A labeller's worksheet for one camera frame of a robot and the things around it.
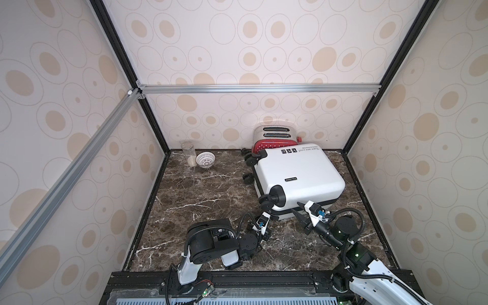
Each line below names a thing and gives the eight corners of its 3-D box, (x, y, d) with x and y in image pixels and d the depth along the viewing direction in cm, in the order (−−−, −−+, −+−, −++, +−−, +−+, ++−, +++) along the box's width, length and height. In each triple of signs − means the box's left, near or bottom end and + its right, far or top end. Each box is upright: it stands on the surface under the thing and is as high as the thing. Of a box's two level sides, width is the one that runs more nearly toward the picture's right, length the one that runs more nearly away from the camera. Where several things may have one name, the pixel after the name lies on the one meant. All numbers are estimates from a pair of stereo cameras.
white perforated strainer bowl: (196, 169, 113) (194, 163, 109) (199, 157, 119) (197, 151, 115) (213, 169, 113) (212, 163, 109) (215, 157, 119) (214, 151, 115)
